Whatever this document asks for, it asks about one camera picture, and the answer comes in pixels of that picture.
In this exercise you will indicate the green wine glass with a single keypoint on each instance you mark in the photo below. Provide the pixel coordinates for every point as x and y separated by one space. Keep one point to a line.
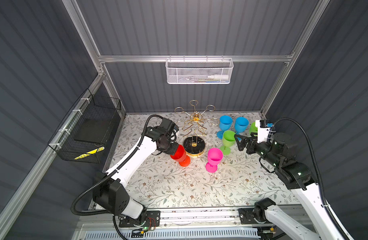
228 140
253 132

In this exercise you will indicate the gold wine glass rack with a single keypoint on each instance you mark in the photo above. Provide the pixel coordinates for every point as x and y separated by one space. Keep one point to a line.
194 128

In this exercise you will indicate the green wine glass front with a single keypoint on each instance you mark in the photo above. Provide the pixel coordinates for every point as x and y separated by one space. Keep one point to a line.
253 132

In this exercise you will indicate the white perforated vent cover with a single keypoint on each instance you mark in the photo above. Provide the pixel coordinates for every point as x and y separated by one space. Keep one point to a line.
196 233

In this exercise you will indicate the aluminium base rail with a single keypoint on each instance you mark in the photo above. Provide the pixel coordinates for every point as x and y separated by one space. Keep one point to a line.
205 217

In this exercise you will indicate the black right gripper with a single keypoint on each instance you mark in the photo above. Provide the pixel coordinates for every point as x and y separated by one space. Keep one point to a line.
251 142

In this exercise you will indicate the blue wine glass front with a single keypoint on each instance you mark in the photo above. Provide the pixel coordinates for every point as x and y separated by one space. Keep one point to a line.
241 124

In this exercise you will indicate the white marker in basket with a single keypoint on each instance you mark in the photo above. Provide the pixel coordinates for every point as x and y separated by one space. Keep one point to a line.
219 77

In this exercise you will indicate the white wire mesh basket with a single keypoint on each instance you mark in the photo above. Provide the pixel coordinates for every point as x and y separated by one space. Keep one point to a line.
194 71

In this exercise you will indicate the blue wine glass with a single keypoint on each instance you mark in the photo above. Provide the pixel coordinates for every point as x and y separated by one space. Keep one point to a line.
225 124
241 124

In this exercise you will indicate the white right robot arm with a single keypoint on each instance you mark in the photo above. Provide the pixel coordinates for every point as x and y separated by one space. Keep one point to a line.
299 179

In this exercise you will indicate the magenta wine glass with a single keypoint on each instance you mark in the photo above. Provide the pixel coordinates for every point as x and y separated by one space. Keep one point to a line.
215 156

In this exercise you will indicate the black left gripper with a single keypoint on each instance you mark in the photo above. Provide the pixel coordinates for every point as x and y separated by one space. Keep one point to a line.
172 151

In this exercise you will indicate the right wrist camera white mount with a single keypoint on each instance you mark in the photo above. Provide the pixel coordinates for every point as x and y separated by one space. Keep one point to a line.
265 131

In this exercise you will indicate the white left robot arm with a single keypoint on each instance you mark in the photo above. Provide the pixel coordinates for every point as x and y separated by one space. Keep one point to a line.
159 134

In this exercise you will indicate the green wine glass back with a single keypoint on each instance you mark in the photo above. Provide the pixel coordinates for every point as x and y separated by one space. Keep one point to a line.
228 140

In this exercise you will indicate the red wine glass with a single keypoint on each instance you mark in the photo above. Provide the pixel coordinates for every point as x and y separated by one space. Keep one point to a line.
181 157

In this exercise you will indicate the black wire basket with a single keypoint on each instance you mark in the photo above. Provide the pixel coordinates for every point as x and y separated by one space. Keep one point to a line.
85 136

